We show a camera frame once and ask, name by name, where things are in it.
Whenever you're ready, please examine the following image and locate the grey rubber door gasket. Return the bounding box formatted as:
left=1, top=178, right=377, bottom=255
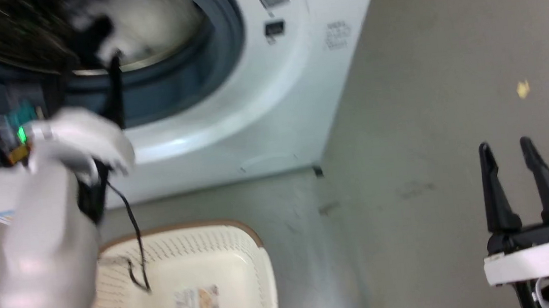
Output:
left=0, top=0, right=255, bottom=143

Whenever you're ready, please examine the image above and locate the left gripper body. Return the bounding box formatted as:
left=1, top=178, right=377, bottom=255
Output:
left=0, top=72, right=138, bottom=196

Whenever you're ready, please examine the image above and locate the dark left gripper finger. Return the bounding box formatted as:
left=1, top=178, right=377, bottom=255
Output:
left=105, top=54, right=128, bottom=130

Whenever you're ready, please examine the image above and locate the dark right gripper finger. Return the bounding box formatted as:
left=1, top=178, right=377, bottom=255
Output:
left=477, top=139, right=523, bottom=235
left=519, top=133, right=549, bottom=226

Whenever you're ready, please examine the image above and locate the small yellow floor scrap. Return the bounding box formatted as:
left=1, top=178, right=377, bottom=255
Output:
left=515, top=79, right=532, bottom=99

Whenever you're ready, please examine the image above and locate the cream perforated laundry basket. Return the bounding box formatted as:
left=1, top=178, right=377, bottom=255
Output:
left=75, top=215, right=279, bottom=308

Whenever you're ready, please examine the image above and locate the white front-load washing machine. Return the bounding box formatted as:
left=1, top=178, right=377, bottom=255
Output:
left=0, top=0, right=406, bottom=222

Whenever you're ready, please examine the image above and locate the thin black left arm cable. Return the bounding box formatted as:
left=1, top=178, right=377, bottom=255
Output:
left=104, top=176, right=153, bottom=297

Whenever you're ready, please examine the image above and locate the white garment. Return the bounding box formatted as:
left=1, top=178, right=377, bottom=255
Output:
left=65, top=0, right=210, bottom=72

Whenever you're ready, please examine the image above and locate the paper label in basket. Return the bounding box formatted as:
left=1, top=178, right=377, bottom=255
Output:
left=174, top=285, right=221, bottom=308

